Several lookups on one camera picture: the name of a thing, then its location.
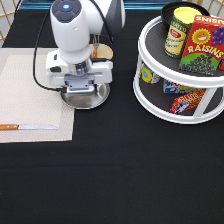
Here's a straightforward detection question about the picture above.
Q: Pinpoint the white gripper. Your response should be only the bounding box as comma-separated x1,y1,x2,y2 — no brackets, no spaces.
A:
46,50,113,95

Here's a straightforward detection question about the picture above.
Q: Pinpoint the round silver metal plate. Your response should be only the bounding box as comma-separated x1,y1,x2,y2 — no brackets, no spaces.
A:
61,84,110,109

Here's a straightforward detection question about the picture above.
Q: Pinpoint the wooden handled fork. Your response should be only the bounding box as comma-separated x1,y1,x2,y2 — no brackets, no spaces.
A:
92,35,99,58

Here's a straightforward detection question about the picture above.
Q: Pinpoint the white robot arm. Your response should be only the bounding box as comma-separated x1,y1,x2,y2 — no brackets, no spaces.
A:
46,0,125,94

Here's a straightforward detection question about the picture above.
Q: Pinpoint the round wooden coaster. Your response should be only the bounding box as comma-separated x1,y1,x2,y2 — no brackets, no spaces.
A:
97,44,113,60

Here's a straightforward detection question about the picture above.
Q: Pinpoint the beige woven placemat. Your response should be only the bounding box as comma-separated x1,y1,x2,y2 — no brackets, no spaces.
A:
0,48,74,143

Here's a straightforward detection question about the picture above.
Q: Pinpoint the yellow blue small carton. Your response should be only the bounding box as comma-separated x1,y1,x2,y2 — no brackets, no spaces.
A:
141,64,160,84

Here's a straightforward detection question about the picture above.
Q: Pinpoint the white two-tier turntable rack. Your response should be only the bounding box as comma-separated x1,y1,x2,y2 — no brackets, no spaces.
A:
133,16,224,124

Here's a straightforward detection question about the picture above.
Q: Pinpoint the white blue food box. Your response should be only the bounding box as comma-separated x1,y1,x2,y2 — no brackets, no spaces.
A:
163,80,197,94

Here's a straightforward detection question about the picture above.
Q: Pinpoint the red orange snack box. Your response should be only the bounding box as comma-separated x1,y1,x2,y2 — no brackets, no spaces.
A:
170,89,205,114

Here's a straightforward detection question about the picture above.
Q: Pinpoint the black bowl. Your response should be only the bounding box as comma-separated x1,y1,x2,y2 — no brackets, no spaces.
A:
161,2,210,29

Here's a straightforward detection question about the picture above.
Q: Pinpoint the yellow lidded green can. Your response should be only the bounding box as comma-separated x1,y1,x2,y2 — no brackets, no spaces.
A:
164,7,200,58

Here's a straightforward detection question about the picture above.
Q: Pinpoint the red raisins box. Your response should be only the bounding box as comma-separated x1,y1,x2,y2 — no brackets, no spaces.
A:
179,15,224,76

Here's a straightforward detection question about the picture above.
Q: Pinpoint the wooden handled knife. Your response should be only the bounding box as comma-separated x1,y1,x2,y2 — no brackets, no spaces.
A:
0,124,57,131

